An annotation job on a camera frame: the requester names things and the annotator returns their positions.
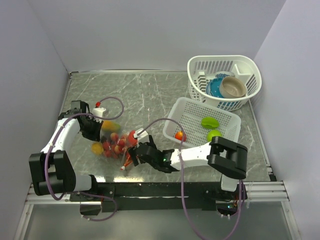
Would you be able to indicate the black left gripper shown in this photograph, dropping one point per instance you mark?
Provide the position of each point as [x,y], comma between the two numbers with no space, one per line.
[95,136]

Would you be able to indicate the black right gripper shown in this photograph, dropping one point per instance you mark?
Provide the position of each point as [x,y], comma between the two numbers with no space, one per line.
[132,152]

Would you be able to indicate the clear zip top bag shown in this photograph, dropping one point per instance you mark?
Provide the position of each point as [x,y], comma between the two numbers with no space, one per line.
[115,147]

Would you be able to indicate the green fake apple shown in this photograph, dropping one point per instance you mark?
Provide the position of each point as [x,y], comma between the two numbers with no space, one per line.
[213,133]

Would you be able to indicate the green fake pepper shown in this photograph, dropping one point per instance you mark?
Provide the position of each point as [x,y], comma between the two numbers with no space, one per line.
[209,123]

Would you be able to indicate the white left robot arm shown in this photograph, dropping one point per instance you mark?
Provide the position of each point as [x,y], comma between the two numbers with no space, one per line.
[51,169]

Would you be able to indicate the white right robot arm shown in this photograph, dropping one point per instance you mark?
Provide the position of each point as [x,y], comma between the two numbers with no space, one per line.
[226,156]

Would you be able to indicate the red fake peach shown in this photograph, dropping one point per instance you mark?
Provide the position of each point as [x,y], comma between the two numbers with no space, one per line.
[131,140]

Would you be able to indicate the yellow green fake mango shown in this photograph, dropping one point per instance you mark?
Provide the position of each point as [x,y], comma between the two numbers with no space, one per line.
[110,126]

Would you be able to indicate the yellow orange fake fruit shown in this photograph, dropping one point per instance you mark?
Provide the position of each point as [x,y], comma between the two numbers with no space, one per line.
[97,148]

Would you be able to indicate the blue bowl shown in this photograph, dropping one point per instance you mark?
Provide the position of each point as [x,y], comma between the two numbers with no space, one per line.
[213,88]

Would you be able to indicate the white dish rack basket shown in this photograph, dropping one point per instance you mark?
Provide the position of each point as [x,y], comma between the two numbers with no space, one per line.
[201,69]

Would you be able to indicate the beige ceramic bowl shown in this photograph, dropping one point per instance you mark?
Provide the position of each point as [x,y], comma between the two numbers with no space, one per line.
[232,88]

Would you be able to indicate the blue patterned plate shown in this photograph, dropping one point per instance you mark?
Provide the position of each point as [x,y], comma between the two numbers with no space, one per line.
[223,74]

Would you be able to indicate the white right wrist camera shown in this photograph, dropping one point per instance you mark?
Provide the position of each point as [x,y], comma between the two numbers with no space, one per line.
[141,136]

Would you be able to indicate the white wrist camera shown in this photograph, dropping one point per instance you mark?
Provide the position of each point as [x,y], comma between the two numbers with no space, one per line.
[141,136]
[99,112]

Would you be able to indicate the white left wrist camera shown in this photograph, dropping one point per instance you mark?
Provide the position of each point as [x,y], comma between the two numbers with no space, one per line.
[99,112]

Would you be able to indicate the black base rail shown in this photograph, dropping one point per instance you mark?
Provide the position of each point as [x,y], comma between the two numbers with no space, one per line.
[128,196]

